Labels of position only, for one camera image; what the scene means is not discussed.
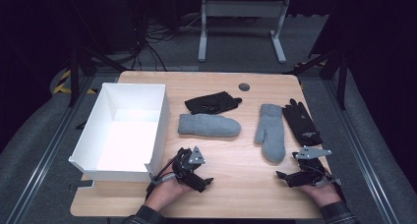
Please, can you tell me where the bundle of black cables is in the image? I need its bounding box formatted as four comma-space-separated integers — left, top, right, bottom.
124, 0, 205, 71

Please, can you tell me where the person's left hand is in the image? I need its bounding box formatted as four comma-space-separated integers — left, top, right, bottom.
144, 159, 195, 212

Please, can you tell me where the hand-held gripper cable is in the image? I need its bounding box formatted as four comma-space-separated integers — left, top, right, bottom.
333, 184, 347, 202
145, 151, 181, 200

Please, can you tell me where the grey knit mitten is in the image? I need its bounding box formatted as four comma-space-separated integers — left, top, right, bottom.
254, 103, 287, 163
177, 113, 242, 139

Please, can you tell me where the white metal desk frame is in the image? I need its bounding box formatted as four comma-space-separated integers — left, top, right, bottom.
197, 0, 292, 65

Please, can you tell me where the grey metal floor rail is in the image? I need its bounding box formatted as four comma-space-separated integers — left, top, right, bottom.
4, 76, 96, 224
323, 80, 399, 224

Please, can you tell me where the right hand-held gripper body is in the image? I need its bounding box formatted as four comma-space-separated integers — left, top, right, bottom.
291, 145, 335, 188

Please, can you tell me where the right hand-held gripper cable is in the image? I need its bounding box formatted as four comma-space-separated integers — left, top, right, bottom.
333, 184, 347, 202

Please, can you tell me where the black glove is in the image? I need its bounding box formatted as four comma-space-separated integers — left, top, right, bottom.
281, 98, 324, 147
184, 90, 243, 116

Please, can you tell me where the white plastic box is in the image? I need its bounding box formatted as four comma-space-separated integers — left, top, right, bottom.
68, 82, 171, 183

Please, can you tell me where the person's right hand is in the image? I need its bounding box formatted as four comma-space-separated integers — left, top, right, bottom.
299, 183, 342, 208

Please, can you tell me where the left hand-held gripper cable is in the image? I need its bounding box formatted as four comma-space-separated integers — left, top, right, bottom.
145, 151, 181, 200

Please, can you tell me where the black metal stand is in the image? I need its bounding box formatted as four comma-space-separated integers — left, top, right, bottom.
283, 48, 348, 111
67, 45, 129, 108

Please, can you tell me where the yellow black hazard tape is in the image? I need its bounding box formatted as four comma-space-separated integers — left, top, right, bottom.
53, 69, 98, 95

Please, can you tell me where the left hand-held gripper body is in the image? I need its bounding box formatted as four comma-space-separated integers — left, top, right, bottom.
171, 145, 207, 187

